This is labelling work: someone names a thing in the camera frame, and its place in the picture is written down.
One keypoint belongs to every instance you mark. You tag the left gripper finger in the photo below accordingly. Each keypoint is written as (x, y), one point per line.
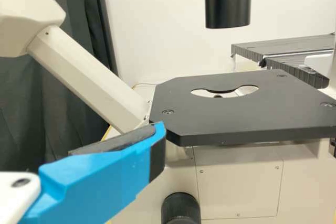
(99, 171)

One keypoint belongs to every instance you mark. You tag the cream microscope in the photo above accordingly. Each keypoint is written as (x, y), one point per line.
(78, 72)

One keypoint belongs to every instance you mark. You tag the black platform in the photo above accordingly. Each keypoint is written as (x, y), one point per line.
(283, 45)
(288, 70)

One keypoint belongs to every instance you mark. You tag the white pipette stand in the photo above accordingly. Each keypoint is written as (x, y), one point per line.
(317, 61)

